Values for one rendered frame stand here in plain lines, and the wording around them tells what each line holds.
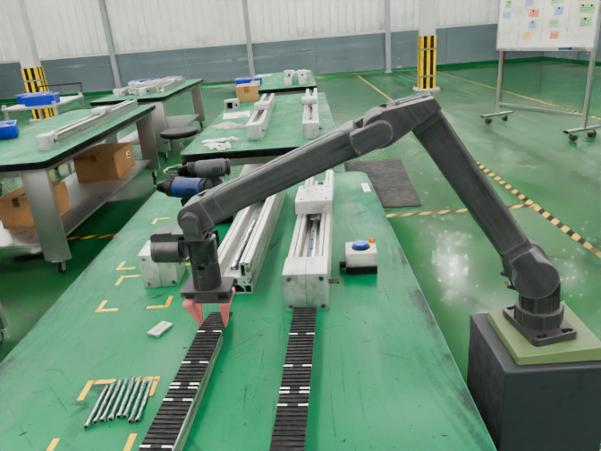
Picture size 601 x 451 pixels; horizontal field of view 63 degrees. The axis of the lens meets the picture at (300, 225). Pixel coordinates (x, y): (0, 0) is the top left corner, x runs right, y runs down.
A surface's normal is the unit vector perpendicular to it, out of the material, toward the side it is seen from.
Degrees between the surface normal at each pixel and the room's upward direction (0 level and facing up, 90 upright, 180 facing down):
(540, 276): 92
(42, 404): 0
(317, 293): 90
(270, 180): 89
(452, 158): 93
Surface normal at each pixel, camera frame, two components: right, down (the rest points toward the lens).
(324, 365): -0.07, -0.93
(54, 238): 0.01, 0.37
